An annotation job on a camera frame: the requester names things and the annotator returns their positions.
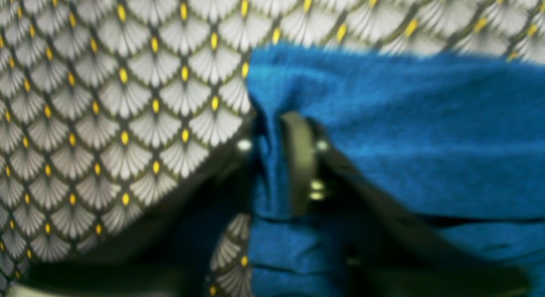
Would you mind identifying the fan-patterned tablecloth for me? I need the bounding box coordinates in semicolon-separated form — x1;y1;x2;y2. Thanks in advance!
1;0;544;297

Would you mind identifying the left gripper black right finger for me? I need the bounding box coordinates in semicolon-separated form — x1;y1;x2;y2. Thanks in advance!
280;112;530;297

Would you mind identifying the blue T-shirt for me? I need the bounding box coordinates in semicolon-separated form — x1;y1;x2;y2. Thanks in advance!
247;45;544;297

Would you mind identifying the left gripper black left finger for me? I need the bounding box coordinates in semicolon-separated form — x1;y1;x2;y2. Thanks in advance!
26;114;257;297

